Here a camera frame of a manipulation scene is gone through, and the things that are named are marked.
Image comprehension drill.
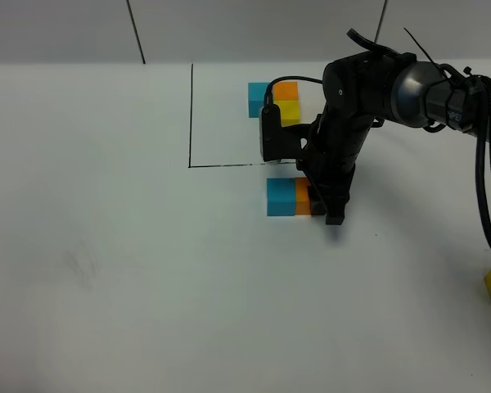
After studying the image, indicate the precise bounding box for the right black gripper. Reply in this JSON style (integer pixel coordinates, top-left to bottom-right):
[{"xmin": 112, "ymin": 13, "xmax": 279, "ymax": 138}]
[{"xmin": 297, "ymin": 114, "xmax": 368, "ymax": 225}]

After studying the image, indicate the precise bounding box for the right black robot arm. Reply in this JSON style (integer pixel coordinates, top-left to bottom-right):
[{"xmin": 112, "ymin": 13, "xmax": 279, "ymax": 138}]
[{"xmin": 298, "ymin": 52, "xmax": 491, "ymax": 225}]

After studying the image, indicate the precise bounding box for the yellow template cube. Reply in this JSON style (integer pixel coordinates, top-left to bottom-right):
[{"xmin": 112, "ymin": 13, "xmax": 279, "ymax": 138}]
[{"xmin": 276, "ymin": 100, "xmax": 300, "ymax": 127}]

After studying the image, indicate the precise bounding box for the orange template cube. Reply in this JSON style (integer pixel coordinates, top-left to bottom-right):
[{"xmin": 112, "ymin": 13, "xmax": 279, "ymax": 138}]
[{"xmin": 273, "ymin": 81, "xmax": 299, "ymax": 102}]

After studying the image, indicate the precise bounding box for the blue template cube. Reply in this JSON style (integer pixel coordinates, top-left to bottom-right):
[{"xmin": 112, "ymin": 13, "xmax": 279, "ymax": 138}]
[{"xmin": 248, "ymin": 82, "xmax": 269, "ymax": 119}]

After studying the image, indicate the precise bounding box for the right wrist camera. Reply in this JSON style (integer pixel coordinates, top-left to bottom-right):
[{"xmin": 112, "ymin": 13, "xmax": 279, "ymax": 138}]
[{"xmin": 259, "ymin": 105, "xmax": 312, "ymax": 165}]

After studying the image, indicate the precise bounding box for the right black camera cable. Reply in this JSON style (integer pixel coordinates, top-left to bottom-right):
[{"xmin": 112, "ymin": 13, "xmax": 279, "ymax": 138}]
[{"xmin": 263, "ymin": 76, "xmax": 491, "ymax": 271}]

